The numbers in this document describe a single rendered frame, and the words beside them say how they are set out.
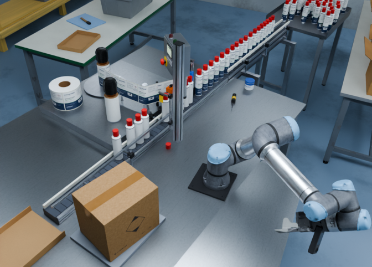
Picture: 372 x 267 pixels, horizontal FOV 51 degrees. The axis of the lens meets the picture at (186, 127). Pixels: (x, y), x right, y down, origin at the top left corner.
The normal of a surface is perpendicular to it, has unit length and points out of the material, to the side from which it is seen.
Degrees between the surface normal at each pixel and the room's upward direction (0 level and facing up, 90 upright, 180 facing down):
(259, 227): 0
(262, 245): 0
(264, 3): 90
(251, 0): 90
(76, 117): 0
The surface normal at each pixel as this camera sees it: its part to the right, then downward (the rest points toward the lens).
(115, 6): -0.36, 0.65
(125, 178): 0.02, -0.78
